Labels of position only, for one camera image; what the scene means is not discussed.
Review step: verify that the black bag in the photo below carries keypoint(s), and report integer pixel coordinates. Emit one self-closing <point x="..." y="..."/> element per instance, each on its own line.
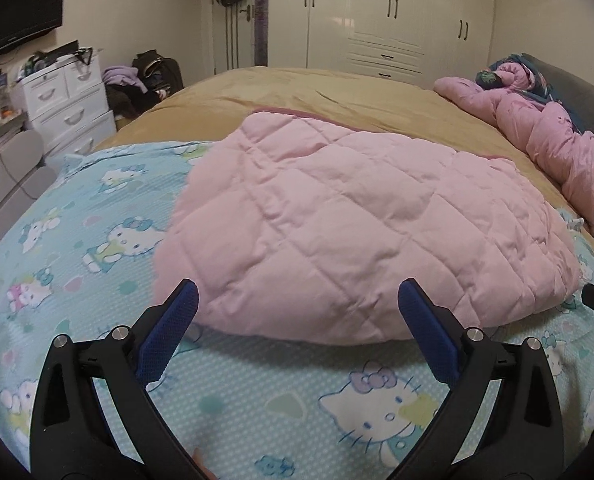
<point x="159" y="70"/>

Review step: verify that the dark clothes pile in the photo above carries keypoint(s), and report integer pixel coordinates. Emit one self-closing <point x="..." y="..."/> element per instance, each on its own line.
<point x="127" y="100"/>

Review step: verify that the white door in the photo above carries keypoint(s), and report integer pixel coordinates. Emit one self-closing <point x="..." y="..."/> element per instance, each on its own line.
<point x="232" y="35"/>

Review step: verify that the pink quilted blanket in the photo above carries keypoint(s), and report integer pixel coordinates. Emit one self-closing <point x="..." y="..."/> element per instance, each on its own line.
<point x="352" y="230"/>

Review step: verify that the tan bedspread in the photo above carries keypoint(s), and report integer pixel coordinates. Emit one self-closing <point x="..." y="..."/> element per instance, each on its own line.
<point x="357" y="95"/>

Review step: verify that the purple clothes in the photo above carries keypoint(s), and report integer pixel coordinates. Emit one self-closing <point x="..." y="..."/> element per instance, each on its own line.
<point x="122" y="76"/>

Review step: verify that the white drawer cabinet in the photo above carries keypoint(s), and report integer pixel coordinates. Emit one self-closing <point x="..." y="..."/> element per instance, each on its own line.
<point x="67" y="105"/>

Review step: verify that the pink quilted comforter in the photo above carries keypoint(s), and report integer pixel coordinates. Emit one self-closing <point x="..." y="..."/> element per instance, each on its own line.
<point x="552" y="135"/>

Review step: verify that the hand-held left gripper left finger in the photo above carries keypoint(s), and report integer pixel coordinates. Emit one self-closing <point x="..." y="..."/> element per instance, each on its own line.
<point x="169" y="327"/>

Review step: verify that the grey headboard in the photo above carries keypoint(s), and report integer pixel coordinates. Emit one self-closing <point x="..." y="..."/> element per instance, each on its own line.
<point x="587" y="100"/>

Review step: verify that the white wardrobe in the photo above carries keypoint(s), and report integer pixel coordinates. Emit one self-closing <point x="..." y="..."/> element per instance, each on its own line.
<point x="387" y="10"/>

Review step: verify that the blue cartoon print blanket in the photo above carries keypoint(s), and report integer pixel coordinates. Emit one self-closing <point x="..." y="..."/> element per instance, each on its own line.
<point x="87" y="260"/>

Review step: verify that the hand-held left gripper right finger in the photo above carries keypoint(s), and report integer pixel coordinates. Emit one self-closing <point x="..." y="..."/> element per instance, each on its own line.
<point x="427" y="330"/>

